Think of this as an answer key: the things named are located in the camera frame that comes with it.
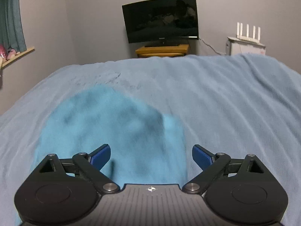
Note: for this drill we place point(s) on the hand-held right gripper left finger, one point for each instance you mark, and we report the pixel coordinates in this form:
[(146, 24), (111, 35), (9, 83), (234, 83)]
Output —
[(101, 156)]

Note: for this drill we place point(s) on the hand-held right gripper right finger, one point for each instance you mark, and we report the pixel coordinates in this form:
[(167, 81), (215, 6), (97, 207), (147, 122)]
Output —
[(202, 156)]

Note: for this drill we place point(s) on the teal zip jacket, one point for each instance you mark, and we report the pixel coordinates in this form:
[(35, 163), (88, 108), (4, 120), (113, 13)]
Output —
[(105, 122)]

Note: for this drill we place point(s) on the light blue blanket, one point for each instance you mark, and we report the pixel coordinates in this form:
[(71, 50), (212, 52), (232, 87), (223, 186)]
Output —
[(223, 94)]

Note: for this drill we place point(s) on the wooden monitor stand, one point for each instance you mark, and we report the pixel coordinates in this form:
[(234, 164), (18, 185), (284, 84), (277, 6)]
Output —
[(162, 50)]

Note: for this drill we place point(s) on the white cabinet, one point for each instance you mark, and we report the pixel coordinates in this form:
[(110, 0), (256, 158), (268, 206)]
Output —
[(244, 48)]

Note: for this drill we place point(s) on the wooden window sill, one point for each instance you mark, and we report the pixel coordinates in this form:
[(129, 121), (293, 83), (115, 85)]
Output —
[(21, 54)]

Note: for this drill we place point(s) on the white router with antennas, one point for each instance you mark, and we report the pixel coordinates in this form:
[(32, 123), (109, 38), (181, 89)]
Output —
[(249, 31)]

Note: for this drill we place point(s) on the pink plush toy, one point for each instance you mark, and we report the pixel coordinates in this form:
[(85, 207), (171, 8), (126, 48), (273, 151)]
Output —
[(6, 51)]

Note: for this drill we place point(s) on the black flat screen monitor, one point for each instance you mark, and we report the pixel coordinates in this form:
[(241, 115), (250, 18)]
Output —
[(160, 18)]

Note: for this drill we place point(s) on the teal curtain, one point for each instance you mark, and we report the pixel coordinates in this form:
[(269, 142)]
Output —
[(13, 16)]

